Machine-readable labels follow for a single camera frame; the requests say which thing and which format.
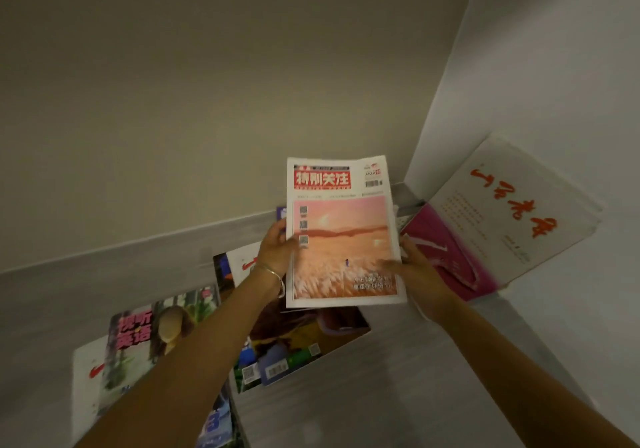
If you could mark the person's right hand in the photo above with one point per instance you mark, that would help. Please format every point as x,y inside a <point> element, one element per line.
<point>420,280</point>

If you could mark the person's left hand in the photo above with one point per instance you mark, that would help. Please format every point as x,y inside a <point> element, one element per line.
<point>272,250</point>

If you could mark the person's right thumb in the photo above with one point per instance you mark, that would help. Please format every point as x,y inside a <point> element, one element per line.
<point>392,266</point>

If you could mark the person's left thumb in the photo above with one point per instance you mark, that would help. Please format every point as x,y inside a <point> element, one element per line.
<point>292,249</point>

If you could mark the white magazine with sunset picture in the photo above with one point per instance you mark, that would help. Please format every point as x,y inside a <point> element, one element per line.
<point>345,233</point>

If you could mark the person's left forearm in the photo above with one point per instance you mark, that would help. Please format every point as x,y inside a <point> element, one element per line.
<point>190,362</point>

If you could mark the person's right forearm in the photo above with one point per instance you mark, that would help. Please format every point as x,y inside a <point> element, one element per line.
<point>520,377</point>

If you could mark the purple magazine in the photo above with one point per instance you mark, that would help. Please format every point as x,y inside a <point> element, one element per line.
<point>281,213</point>

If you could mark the white magazine with red title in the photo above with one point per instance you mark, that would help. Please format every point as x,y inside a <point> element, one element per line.
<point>244,265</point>

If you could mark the magenta magazine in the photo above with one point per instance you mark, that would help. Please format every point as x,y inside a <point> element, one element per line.
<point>450,253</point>

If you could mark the dark magazine with orange picture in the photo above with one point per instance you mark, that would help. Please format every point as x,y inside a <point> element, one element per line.
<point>223,275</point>

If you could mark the dark brown magazine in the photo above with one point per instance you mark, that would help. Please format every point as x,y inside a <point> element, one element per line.
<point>295,342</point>

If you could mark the white magazine with red calligraphy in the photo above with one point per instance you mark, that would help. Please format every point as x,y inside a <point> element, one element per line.
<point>520,213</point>

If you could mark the magazine with pink title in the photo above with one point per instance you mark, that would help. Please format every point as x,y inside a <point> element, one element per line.
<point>145,342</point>

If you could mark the blue magazine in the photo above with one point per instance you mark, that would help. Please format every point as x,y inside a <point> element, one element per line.
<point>217,422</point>

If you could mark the white magazine with red mark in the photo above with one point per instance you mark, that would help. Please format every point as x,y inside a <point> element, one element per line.
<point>87,377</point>

